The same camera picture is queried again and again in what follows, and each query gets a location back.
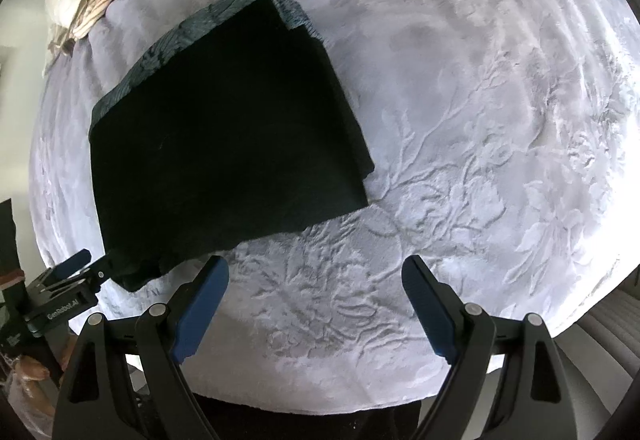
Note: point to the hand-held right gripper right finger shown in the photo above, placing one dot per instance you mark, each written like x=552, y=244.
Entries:
x=425, y=305

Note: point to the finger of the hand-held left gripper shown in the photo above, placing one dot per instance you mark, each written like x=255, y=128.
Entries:
x=70, y=264
x=97, y=272

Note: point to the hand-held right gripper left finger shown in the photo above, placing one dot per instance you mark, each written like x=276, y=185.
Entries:
x=200, y=305

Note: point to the clear plastic bag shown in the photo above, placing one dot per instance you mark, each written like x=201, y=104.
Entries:
x=27, y=385

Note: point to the black stand with brown band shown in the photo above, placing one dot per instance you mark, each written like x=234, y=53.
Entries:
x=10, y=260

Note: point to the white embossed blanket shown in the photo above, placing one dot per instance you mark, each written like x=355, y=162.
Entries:
x=475, y=120

